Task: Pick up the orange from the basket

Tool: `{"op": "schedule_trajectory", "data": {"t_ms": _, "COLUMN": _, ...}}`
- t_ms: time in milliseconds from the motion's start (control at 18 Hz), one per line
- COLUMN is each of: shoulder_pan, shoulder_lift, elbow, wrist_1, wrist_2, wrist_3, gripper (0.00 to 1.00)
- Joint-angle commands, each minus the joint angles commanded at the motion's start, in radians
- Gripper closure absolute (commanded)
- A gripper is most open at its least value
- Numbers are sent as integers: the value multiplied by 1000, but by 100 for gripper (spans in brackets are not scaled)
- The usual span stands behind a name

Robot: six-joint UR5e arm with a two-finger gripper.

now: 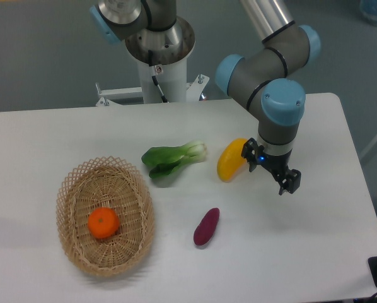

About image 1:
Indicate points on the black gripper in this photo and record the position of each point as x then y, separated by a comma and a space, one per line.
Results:
288, 179

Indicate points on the green bok choy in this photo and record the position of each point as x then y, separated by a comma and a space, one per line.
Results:
166, 160

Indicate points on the purple sweet potato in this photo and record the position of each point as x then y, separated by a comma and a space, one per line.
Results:
207, 227

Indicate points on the woven wicker basket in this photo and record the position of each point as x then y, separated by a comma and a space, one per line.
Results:
113, 183

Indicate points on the orange fruit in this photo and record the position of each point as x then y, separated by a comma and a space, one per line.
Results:
103, 222

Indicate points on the blue object top right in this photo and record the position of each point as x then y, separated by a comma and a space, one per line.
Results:
368, 8

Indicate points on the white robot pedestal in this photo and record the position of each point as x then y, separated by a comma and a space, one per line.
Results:
159, 83

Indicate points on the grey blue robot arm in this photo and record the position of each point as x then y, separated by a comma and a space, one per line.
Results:
160, 42

